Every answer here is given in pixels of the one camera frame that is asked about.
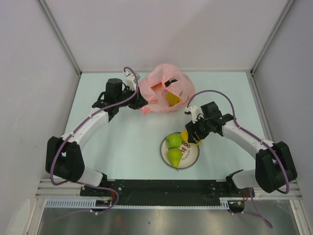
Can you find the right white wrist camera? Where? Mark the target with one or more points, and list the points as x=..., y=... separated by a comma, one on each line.
x=195, y=112

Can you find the white printed plate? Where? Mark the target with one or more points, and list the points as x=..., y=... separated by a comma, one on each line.
x=190, y=154

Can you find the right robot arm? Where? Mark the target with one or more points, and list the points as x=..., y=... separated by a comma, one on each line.
x=274, y=166

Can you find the red fake fruit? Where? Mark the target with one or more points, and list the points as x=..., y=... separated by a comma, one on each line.
x=157, y=87

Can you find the white cable duct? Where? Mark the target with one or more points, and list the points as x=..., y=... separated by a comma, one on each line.
x=101, y=204

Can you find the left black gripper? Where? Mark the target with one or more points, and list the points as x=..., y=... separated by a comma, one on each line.
x=139, y=102

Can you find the green fake apple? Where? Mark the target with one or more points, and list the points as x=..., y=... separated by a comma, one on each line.
x=174, y=140

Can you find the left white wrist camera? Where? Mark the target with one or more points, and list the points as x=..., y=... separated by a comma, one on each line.
x=131, y=80

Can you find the yellow fake banana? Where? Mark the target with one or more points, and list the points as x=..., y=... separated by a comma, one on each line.
x=172, y=99

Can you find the yellow fake fruit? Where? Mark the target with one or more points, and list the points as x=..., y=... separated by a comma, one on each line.
x=184, y=136

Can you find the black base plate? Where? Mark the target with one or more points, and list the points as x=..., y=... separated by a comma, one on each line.
x=175, y=192

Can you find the green fake pear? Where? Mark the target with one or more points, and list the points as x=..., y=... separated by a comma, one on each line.
x=174, y=156

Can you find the pink plastic bag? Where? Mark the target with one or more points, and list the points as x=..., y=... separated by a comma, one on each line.
x=166, y=89

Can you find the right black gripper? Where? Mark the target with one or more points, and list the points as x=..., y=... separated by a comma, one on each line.
x=191, y=128

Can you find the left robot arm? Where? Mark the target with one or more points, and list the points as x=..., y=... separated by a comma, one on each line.
x=64, y=156

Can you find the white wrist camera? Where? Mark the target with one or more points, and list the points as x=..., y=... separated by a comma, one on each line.
x=195, y=112
x=131, y=80

